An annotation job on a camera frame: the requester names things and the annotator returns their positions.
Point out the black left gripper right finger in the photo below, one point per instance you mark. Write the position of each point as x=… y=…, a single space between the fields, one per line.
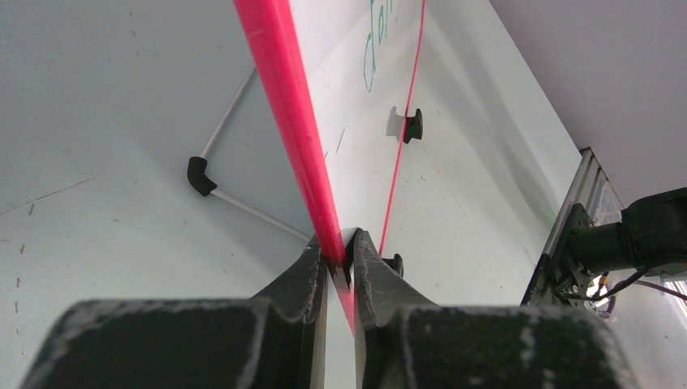
x=405 y=340

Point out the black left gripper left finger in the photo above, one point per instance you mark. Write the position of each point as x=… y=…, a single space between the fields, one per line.
x=274 y=339

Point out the red framed whiteboard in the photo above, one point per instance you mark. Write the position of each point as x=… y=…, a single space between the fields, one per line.
x=339 y=77

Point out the black whiteboard stand foot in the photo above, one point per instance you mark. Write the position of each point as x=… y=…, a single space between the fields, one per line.
x=410 y=124
x=396 y=264

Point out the white wire whiteboard stand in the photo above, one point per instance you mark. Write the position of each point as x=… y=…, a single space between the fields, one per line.
x=244 y=163

